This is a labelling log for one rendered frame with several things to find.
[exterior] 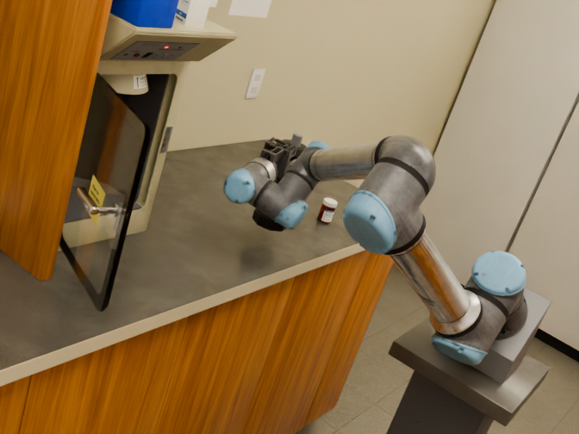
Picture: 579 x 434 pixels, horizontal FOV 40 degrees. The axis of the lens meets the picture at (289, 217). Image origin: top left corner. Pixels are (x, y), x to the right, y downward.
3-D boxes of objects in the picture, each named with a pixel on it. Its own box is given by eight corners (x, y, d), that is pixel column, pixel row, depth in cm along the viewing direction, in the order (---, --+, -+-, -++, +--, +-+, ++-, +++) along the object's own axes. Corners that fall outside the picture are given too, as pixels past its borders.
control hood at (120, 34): (85, 56, 162) (96, 8, 158) (192, 58, 188) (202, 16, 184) (123, 77, 157) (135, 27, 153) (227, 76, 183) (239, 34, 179)
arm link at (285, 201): (320, 189, 184) (281, 163, 185) (292, 226, 180) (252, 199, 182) (316, 201, 191) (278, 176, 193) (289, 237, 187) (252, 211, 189)
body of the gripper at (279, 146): (299, 146, 203) (282, 158, 193) (290, 176, 207) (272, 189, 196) (273, 135, 205) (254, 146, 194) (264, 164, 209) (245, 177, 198)
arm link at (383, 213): (517, 325, 178) (413, 159, 147) (484, 380, 173) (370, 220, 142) (473, 312, 187) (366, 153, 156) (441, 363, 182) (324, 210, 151)
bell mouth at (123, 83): (56, 65, 182) (60, 43, 180) (114, 66, 196) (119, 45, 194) (107, 96, 173) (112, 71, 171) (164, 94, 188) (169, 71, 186)
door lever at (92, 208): (99, 196, 157) (102, 184, 156) (116, 220, 150) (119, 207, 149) (73, 195, 154) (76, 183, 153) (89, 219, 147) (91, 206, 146)
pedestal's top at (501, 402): (544, 380, 207) (550, 367, 206) (505, 427, 181) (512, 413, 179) (438, 318, 221) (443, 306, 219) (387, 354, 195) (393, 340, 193)
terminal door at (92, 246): (58, 238, 178) (95, 69, 163) (103, 315, 156) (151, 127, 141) (54, 238, 177) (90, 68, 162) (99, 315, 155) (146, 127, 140)
